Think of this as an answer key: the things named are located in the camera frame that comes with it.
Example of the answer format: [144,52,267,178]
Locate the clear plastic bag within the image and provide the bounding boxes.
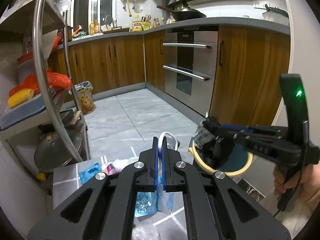
[192,121,217,150]

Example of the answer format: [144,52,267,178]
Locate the light blue face mask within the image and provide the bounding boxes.
[134,132,181,218]

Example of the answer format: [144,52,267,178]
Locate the blue blister pill pack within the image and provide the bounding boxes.
[78,162,102,185]

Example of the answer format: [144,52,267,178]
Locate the wooden kitchen cabinets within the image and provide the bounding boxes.
[48,25,290,126]

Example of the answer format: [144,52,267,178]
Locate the person's right hand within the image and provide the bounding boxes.
[273,163,319,203]

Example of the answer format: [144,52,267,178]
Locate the teal bin with yellow rim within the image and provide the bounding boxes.
[188,139,254,178]

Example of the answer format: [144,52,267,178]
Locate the white crumpled tissue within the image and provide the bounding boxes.
[104,157,138,176]

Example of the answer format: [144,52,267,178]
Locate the stainless steel built-in oven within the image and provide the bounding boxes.
[162,28,219,116]

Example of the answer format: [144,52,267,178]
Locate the patterned waste basket with liner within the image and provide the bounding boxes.
[75,81,95,115]

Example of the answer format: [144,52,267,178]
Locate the grey pot lid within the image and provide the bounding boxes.
[34,132,76,172]

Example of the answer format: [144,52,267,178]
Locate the grey countertop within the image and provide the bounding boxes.
[68,17,291,46]

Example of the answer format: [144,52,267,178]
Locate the orange plastic bag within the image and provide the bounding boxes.
[9,68,72,96]

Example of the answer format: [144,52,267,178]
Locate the yellow snack packet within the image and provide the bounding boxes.
[132,21,151,31]

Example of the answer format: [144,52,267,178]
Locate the black wok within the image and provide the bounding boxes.
[157,5,206,22]

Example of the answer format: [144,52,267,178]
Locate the white pot with green lid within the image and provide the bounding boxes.
[263,5,290,26]

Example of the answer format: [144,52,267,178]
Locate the cooking oil bottle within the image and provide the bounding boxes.
[89,20,100,35]

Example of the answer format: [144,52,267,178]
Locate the metal storage rack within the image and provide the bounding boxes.
[0,0,91,196]

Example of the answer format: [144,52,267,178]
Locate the yellow corn cob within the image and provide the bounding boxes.
[7,89,34,108]

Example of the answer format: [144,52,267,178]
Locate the blue cutting board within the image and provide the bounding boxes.
[1,94,46,131]

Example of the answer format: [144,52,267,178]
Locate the plastic jar with orange lid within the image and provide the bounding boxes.
[17,52,36,83]

